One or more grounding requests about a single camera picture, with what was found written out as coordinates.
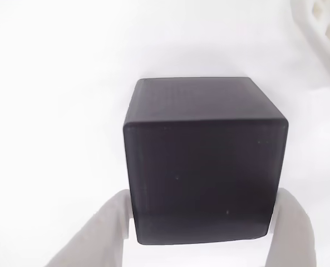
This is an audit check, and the black cube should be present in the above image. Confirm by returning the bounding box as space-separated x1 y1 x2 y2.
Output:
122 77 290 246

